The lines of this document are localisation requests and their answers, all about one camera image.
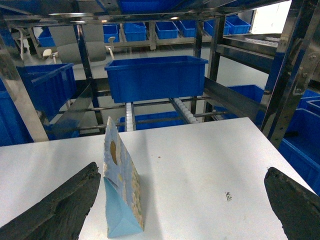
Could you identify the flower gift bag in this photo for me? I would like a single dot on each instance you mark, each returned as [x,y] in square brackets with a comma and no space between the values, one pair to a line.
[123,208]

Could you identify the blue crate on rollers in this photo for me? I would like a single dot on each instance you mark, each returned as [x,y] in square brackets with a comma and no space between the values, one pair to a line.
[152,78]

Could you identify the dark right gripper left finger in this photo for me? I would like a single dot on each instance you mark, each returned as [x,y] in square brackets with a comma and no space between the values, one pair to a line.
[61,214]

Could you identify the big blue crate left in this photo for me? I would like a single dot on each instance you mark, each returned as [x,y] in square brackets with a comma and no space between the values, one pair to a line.
[54,85]

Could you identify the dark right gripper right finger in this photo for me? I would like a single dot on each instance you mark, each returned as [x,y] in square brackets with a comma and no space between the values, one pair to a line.
[297,208]

